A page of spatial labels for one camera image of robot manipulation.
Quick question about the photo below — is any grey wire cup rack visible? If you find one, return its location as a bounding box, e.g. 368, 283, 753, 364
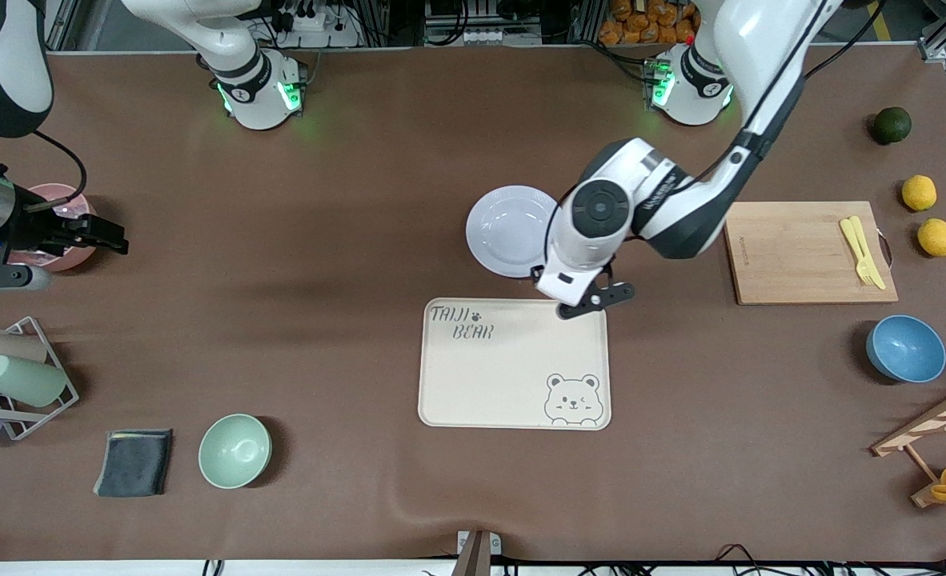
0, 316, 80, 442

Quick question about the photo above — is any wooden peg rack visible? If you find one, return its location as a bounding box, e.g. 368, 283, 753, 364
871, 376, 946, 509

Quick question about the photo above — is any white connector box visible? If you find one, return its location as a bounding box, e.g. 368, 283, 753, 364
425, 24, 542, 46

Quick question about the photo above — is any pale green cup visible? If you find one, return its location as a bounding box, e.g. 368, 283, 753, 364
0, 354, 69, 408

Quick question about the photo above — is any blue bowl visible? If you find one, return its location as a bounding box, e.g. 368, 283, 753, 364
866, 314, 946, 384

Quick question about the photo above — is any pale green bowl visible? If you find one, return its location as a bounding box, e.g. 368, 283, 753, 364
198, 414, 273, 490

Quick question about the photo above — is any pink bowl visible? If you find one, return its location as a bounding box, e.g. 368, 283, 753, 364
0, 183, 98, 271

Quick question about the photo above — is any yellow plastic fork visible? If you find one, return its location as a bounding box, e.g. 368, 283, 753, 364
840, 218, 876, 288

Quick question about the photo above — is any white round plate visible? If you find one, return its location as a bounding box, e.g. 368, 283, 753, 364
465, 186, 560, 279

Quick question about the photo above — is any cream bear print tray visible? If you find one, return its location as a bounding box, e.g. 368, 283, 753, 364
418, 298, 612, 431

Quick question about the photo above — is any yellow lemon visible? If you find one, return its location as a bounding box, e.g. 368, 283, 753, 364
917, 218, 946, 258
901, 174, 938, 212

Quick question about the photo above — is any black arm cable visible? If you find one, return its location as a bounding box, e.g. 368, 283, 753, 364
543, 0, 886, 273
29, 130, 90, 213

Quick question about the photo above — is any dark green lime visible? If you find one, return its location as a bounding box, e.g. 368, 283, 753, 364
873, 106, 913, 146

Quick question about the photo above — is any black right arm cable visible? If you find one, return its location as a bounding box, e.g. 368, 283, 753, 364
29, 130, 90, 213

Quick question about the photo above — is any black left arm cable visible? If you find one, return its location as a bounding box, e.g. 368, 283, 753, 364
543, 0, 886, 273

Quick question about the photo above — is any beige cup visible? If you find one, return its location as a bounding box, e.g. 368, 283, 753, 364
0, 332, 48, 369

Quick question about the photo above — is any yellow plastic knife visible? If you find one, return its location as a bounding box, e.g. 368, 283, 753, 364
849, 215, 888, 291

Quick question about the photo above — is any wooden cutting board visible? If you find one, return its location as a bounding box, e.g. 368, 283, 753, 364
721, 201, 900, 306

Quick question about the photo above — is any metal table clamp bracket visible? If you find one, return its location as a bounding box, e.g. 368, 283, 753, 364
451, 530, 502, 576

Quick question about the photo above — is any bag of orange buns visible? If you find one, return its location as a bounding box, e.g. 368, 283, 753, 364
599, 0, 698, 45

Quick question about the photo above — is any dark grey folded cloth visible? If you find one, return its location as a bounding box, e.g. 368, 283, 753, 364
93, 429, 174, 498

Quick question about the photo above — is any white power strip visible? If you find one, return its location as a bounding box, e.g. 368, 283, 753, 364
277, 0, 366, 49

